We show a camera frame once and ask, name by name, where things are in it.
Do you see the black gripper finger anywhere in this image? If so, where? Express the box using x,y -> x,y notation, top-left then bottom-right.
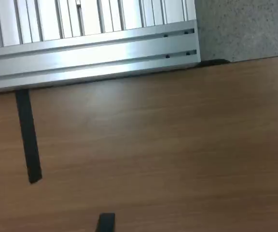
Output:
95,212 -> 116,232

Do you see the aluminium mounting platform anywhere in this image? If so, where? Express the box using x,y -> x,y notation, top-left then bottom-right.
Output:
0,0 -> 201,95

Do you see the black tape strip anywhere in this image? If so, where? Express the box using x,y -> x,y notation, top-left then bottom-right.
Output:
15,89 -> 43,184

